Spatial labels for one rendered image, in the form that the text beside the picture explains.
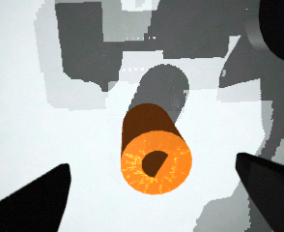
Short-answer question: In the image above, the orange knob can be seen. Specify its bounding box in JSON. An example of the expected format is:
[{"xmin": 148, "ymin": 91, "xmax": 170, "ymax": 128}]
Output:
[{"xmin": 121, "ymin": 103, "xmax": 192, "ymax": 195}]

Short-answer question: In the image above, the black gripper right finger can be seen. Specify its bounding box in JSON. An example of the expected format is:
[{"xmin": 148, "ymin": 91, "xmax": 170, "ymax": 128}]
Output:
[{"xmin": 236, "ymin": 153, "xmax": 284, "ymax": 232}]

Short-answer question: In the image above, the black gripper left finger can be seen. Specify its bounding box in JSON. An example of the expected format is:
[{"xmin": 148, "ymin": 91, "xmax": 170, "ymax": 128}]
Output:
[{"xmin": 0, "ymin": 163, "xmax": 71, "ymax": 232}]

